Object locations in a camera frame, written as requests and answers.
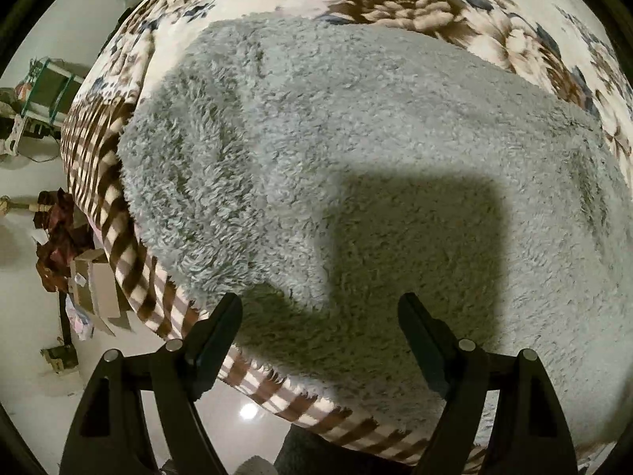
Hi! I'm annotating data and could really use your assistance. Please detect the open cardboard box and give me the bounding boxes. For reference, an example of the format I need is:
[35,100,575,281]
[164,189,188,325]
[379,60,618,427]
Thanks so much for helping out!
[69,249,130,337]

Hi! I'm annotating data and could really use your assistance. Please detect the floral bed blanket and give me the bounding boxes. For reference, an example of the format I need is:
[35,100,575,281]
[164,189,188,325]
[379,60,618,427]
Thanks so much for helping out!
[60,0,633,471]

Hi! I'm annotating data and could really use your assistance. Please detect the dark red cloth pile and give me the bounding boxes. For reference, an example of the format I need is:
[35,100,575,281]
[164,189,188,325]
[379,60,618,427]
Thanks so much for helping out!
[33,189,95,293]

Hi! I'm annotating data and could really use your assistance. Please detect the grey fluffy pants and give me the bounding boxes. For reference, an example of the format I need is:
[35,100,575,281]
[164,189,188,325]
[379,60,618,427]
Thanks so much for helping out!
[118,17,632,448]

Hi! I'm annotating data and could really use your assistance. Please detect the green metal rack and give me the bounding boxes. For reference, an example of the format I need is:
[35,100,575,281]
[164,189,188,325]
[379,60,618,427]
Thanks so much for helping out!
[18,57,85,127]

